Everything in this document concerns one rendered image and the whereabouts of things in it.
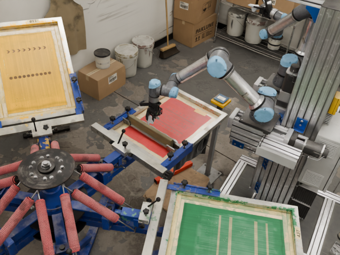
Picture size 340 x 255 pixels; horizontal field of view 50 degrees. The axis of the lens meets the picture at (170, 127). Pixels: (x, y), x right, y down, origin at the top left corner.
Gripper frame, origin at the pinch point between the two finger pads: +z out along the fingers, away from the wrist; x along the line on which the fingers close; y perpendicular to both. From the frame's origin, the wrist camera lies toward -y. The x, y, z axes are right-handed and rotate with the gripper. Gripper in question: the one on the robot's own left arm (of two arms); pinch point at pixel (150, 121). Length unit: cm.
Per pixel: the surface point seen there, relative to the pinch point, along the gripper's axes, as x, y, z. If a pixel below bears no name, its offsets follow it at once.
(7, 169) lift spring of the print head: -94, -27, -6
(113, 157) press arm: -37.2, 0.4, 7.8
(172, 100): 47, -17, 16
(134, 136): -6.0, -9.5, 16.3
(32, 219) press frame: -100, 0, 10
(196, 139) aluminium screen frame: 18.8, 28.7, 12.4
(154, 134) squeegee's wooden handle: -1.1, 4.7, 8.6
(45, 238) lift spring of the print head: -107, 24, -4
